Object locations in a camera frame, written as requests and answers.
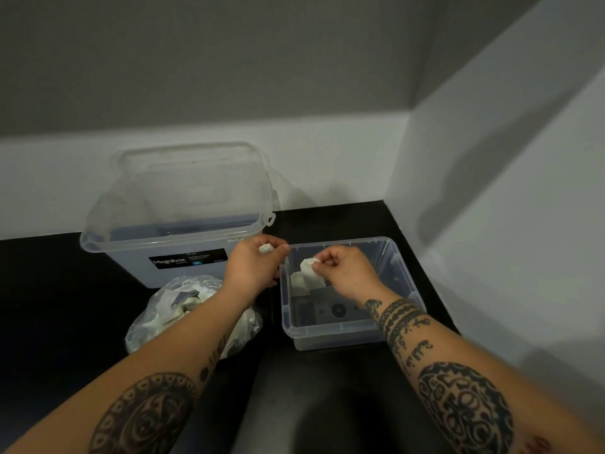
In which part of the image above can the clear storage box lid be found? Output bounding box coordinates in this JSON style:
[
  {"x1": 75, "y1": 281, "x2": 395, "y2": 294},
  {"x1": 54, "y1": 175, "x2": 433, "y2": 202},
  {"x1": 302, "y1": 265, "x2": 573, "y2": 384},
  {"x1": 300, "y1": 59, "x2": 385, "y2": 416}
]
[{"x1": 87, "y1": 141, "x2": 277, "y2": 242}]

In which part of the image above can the person's right hand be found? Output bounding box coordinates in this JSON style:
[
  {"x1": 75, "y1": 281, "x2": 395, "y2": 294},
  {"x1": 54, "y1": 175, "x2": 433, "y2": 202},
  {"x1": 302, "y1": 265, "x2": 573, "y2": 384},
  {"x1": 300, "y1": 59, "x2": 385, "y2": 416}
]
[{"x1": 313, "y1": 245, "x2": 386, "y2": 306}]

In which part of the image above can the person's left hand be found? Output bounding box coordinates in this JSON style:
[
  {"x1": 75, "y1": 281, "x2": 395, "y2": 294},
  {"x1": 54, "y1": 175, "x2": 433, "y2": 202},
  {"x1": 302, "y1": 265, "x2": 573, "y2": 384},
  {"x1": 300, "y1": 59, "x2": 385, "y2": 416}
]
[{"x1": 221, "y1": 233, "x2": 292, "y2": 308}]

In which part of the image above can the large clear storage box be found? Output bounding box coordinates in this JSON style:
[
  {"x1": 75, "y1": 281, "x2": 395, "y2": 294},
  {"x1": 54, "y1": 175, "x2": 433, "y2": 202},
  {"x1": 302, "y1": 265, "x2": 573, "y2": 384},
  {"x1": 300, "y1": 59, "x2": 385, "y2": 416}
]
[{"x1": 79, "y1": 217, "x2": 277, "y2": 289}]

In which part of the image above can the person's right forearm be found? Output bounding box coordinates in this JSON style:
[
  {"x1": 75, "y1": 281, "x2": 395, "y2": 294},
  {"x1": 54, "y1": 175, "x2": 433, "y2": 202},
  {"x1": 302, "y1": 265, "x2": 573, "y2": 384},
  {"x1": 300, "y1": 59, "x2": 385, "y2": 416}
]
[{"x1": 364, "y1": 283, "x2": 605, "y2": 454}]

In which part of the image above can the person's left forearm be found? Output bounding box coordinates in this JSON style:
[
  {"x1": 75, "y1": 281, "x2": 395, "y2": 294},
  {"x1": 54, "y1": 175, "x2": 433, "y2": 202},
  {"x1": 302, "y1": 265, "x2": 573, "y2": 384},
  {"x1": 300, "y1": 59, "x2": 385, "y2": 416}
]
[{"x1": 4, "y1": 288, "x2": 256, "y2": 454}]

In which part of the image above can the clear plastic bag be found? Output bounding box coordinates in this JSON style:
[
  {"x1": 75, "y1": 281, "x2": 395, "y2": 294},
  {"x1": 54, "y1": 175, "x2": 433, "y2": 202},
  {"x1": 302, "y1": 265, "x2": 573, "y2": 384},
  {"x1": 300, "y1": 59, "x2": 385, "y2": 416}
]
[{"x1": 125, "y1": 274, "x2": 263, "y2": 359}]

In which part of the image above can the small clear plastic bin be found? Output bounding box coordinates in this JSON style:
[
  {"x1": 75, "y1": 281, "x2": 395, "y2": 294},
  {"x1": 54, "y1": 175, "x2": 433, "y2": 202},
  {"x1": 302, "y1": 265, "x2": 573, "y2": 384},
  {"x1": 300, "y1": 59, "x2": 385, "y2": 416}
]
[{"x1": 279, "y1": 236, "x2": 428, "y2": 351}]

